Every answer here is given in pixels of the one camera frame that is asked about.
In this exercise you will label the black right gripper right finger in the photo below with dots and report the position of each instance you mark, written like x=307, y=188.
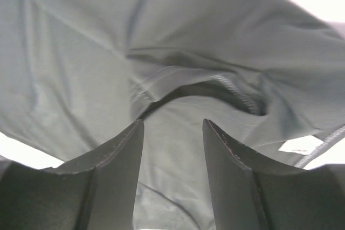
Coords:
x=252, y=191

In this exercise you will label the grey t shirt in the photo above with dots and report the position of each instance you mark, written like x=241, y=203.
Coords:
x=75, y=73

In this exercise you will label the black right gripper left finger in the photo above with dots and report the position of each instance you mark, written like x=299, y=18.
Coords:
x=93, y=191

